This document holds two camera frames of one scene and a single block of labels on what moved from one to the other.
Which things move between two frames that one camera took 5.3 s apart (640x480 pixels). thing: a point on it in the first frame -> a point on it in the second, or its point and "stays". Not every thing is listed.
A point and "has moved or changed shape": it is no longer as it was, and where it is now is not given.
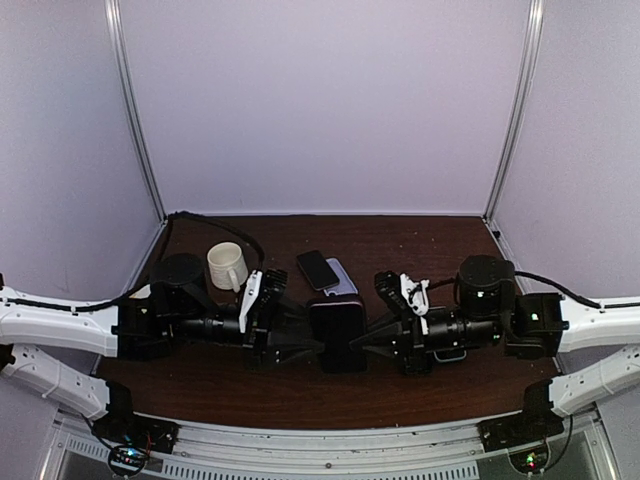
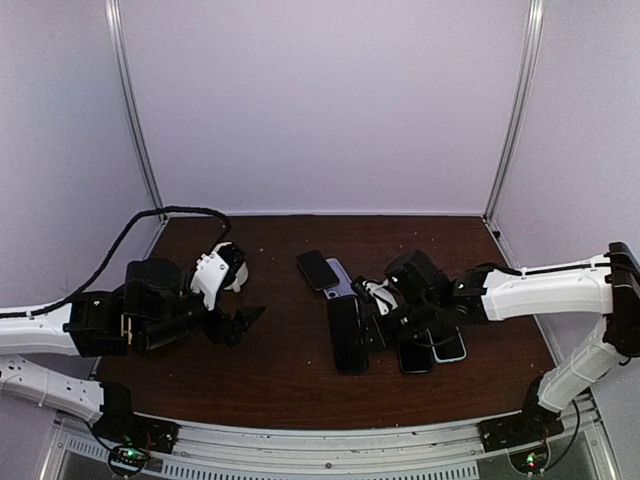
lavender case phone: x=345 y=285 stays
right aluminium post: x=521 y=98 stays
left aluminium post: x=118 y=45 stays
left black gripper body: x=255 y=342 -> x=215 y=331
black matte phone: x=335 y=322 has moved or changed shape
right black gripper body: x=413 y=345 -> x=389 y=338
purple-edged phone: x=317 y=270 stays
